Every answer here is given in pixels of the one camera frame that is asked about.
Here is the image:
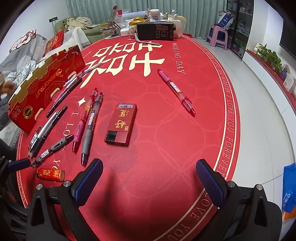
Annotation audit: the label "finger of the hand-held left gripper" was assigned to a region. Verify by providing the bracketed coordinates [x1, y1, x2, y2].
[5, 158, 31, 172]

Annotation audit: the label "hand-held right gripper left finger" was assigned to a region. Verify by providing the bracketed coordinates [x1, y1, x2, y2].
[25, 158, 104, 241]

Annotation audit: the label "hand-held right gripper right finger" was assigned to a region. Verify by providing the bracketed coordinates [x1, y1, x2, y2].
[195, 159, 284, 241]

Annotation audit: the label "red lighter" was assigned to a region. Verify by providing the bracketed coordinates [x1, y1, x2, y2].
[36, 168, 65, 181]

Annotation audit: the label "black pen with grey grip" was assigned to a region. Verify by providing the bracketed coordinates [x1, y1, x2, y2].
[80, 92, 103, 166]
[31, 134, 75, 167]

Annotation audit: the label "red pen with pink grip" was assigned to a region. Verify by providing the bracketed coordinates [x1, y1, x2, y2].
[62, 68, 89, 88]
[72, 88, 98, 153]
[157, 69, 196, 116]

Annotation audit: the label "red cigarette pack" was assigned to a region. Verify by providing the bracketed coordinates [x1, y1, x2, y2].
[104, 103, 137, 147]

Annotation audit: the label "slim black pen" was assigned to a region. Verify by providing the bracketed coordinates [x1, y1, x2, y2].
[34, 105, 68, 158]

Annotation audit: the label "red cardboard gift box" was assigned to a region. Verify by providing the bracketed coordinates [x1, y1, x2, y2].
[8, 45, 86, 135]

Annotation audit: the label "black marker pen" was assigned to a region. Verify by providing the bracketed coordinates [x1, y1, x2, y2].
[46, 77, 83, 118]

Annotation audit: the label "light blue pen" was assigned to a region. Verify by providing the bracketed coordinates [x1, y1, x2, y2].
[63, 62, 102, 85]

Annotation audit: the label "red printed table mat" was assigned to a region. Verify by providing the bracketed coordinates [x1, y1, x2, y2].
[15, 35, 240, 241]

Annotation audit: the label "blue shopping bag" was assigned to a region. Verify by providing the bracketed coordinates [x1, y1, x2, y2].
[282, 163, 296, 219]

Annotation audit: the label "pale patterned cloth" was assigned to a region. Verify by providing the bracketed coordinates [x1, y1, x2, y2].
[5, 59, 37, 84]

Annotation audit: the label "grey striped blanket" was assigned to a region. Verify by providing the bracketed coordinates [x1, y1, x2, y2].
[0, 34, 50, 77]

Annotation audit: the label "white pink-trimmed garment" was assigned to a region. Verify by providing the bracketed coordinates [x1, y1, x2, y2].
[9, 30, 37, 52]

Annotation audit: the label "red embroidered cushion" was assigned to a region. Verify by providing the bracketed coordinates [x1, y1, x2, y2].
[44, 29, 65, 57]

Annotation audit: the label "red-topped low cabinet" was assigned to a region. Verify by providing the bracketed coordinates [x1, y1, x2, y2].
[246, 50, 296, 105]

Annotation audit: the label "small white box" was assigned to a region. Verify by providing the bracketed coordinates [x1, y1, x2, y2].
[283, 75, 296, 92]

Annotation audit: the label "white knit blanket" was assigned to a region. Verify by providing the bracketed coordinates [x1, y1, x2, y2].
[63, 27, 90, 50]

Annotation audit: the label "green potted plants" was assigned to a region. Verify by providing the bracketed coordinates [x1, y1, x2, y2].
[255, 43, 284, 72]

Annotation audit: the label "pink plastic stool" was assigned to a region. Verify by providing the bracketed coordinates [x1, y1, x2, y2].
[206, 25, 228, 50]

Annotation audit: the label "green sofa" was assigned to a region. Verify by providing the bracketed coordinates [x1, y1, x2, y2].
[55, 16, 109, 43]

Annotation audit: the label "metal stand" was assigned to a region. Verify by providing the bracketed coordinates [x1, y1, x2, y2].
[102, 6, 122, 37]

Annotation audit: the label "dark glass-door cabinet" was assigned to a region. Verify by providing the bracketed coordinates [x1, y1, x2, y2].
[225, 0, 255, 58]

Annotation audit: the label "black radio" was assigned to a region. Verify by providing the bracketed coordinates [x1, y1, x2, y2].
[136, 22, 174, 42]

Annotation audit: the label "white and blue bag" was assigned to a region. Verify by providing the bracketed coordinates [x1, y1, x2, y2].
[216, 10, 235, 28]

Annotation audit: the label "jar with gold lid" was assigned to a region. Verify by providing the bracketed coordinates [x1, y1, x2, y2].
[129, 17, 144, 39]

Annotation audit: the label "pale green curtain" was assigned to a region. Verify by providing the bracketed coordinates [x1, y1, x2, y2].
[66, 0, 228, 35]

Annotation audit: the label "black television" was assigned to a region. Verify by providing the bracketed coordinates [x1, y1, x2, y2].
[279, 14, 296, 57]

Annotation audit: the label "grey radio strap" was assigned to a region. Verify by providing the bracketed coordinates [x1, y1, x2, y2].
[135, 34, 160, 46]

